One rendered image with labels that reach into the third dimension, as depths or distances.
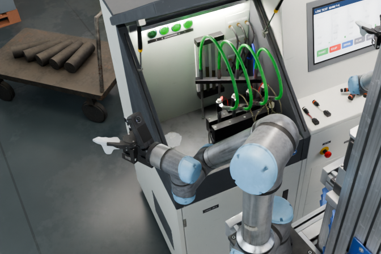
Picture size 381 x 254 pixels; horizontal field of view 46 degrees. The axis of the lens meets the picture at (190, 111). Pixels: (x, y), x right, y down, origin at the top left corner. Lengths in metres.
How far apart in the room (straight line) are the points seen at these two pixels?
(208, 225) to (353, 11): 1.26
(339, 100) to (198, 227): 0.94
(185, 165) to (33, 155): 2.43
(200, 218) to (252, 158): 1.17
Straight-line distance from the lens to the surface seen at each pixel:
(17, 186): 3.48
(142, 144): 1.40
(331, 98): 2.35
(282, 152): 1.11
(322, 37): 2.26
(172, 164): 1.35
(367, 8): 2.40
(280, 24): 2.11
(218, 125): 2.15
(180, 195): 1.43
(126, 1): 2.11
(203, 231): 2.30
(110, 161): 3.40
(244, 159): 1.08
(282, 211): 1.49
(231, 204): 2.23
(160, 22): 2.03
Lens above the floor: 2.47
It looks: 42 degrees down
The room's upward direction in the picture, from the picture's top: 4 degrees counter-clockwise
